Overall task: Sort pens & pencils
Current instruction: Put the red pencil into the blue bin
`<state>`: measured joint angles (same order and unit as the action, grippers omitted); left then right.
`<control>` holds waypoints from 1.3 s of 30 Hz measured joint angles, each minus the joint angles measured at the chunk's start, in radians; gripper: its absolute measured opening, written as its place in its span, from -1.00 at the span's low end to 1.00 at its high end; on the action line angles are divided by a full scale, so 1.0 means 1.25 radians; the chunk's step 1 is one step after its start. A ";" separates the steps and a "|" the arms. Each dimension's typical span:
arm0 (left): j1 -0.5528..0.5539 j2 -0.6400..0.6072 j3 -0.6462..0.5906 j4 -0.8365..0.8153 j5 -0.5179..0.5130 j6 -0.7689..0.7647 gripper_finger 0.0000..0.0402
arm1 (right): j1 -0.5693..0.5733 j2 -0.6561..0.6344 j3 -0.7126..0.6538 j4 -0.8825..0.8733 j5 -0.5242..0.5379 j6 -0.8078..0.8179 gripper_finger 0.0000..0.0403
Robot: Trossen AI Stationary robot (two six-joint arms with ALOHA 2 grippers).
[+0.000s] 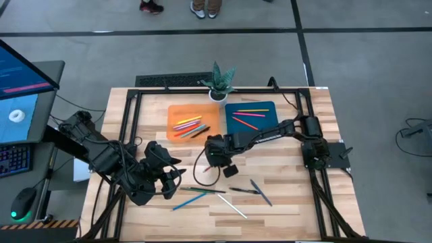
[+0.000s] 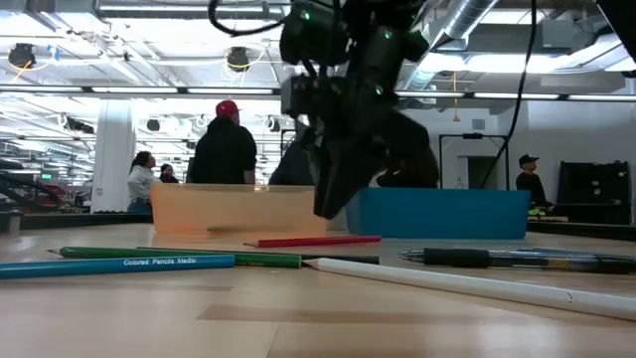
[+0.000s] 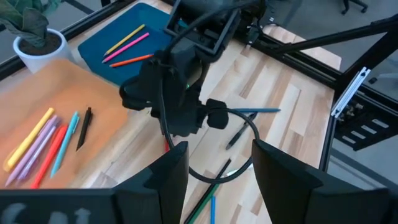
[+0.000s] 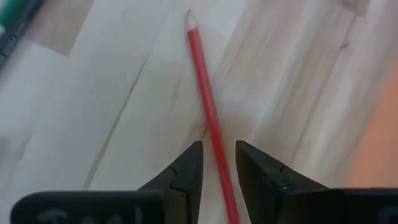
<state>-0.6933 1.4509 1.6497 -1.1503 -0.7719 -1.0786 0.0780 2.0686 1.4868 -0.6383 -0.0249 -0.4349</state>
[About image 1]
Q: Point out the teal pen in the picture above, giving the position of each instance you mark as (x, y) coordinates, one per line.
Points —
(193, 131)

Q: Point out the pink pen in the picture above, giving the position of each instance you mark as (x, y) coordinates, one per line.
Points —
(186, 124)

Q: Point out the grey side desk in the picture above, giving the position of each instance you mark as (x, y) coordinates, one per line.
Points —
(44, 118)

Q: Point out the blue plastic tray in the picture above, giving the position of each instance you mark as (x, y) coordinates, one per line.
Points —
(249, 105)

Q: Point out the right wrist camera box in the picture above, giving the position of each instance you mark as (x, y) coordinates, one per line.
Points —
(231, 171)

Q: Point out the black computer mouse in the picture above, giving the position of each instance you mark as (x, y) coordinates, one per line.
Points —
(23, 202)

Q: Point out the black marker pen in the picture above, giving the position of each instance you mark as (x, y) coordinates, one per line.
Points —
(200, 132)

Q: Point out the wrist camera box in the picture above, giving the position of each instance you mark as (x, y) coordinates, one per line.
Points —
(231, 171)
(168, 187)

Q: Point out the black floor mat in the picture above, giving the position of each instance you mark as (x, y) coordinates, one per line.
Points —
(168, 80)

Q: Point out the white plant pot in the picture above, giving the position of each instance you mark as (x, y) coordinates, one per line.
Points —
(217, 100)

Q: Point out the yellow highlighter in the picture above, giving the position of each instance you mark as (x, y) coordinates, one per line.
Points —
(189, 120)

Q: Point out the translucent orange plastic tray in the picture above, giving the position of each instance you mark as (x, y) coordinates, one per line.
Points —
(177, 113)

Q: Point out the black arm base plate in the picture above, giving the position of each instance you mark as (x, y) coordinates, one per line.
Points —
(334, 158)

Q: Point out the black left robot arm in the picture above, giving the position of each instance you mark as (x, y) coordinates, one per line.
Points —
(101, 155)

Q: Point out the blue colored pencil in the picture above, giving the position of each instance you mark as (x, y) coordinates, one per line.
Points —
(189, 202)

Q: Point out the computer monitor with blue screen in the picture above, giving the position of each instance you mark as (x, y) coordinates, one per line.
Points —
(20, 74)

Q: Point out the black backlit keyboard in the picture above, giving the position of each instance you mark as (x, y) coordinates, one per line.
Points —
(13, 160)

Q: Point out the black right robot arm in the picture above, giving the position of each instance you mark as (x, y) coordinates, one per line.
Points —
(256, 136)

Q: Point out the purple pen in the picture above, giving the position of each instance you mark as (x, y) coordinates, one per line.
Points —
(185, 127)

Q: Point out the white colored pencil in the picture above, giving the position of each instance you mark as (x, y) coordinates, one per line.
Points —
(232, 206)

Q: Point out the green snake plant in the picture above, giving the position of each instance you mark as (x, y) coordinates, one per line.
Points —
(219, 82)

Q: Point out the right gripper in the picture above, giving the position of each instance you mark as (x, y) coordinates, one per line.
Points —
(219, 162)

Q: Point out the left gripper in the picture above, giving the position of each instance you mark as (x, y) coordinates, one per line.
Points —
(157, 155)

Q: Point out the yellow black hazard strip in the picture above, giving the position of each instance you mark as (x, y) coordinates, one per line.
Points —
(40, 224)

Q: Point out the orange colored pencil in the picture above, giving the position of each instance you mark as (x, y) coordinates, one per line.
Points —
(244, 123)

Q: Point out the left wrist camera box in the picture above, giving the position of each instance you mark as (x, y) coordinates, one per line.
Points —
(168, 187)

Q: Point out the blue ballpoint pen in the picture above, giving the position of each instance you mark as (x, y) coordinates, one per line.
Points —
(261, 192)

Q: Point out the white box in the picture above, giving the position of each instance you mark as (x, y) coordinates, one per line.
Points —
(79, 172)

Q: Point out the black aluminium table frame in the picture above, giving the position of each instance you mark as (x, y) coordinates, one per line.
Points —
(202, 91)

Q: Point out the grey floor device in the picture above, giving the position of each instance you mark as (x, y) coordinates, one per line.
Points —
(420, 130)

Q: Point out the orange highlighter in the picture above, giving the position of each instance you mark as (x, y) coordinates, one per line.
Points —
(185, 130)

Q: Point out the clear pen with black grip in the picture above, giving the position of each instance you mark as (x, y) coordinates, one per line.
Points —
(244, 190)

